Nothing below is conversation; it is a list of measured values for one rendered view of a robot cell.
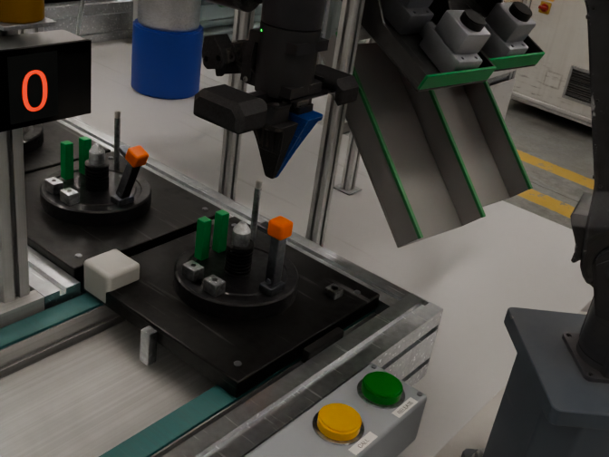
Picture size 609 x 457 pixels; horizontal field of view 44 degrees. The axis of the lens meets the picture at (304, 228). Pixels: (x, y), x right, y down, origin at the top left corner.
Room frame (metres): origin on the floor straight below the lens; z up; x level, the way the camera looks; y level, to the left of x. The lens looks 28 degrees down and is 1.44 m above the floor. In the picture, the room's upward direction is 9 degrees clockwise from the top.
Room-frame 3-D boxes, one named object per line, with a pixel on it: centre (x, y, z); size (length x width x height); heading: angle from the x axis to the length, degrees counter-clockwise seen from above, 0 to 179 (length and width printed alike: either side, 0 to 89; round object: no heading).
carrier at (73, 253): (0.87, 0.28, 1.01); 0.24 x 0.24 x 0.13; 54
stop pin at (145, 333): (0.62, 0.14, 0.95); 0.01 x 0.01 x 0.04; 54
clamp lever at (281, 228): (0.70, 0.03, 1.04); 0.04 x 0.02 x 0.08; 54
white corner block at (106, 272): (0.70, 0.20, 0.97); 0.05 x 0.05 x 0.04; 54
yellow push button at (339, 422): (0.53, -0.06, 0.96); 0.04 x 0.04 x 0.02
